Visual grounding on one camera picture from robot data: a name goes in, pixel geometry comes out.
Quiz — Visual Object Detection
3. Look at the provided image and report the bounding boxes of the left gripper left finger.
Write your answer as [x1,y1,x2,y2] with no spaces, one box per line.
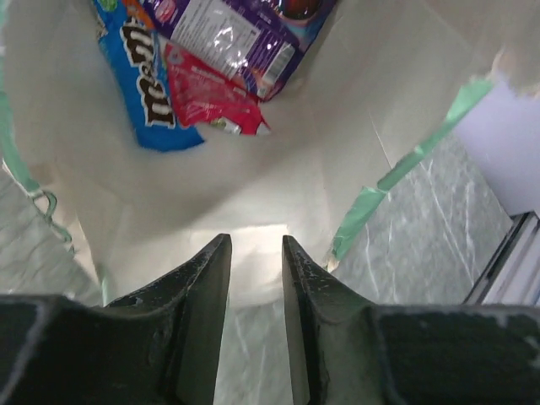
[1,234,232,404]

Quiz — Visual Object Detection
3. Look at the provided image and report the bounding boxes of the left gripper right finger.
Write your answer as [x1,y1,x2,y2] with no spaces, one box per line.
[282,235,539,404]

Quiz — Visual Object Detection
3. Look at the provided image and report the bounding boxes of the red snack packet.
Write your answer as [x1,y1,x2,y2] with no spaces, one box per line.
[164,42,270,136]

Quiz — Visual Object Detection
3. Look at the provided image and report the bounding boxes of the decorated paper gift bag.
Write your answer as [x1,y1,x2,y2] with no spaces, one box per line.
[1,1,539,305]

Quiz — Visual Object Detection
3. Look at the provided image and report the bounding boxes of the blue snack packet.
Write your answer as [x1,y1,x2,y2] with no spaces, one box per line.
[93,1,204,152]

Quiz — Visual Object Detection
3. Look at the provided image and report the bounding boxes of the large purple snack bag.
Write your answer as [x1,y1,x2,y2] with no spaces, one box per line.
[142,0,336,101]

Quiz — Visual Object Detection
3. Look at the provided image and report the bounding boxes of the aluminium rail frame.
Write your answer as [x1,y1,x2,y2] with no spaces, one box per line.
[464,212,539,307]

